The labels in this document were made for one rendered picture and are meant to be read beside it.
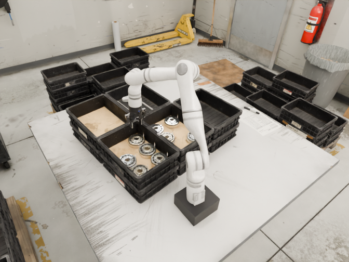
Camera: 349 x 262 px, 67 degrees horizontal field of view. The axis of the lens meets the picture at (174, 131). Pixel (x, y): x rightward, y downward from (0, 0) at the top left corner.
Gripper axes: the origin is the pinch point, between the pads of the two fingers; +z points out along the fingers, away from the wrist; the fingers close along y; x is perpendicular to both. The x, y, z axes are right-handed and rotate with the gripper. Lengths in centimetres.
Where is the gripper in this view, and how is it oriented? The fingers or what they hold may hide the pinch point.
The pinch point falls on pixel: (136, 123)
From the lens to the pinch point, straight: 160.1
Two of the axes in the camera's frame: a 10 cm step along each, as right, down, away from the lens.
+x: -6.1, -5.2, 5.9
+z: -0.5, 7.8, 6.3
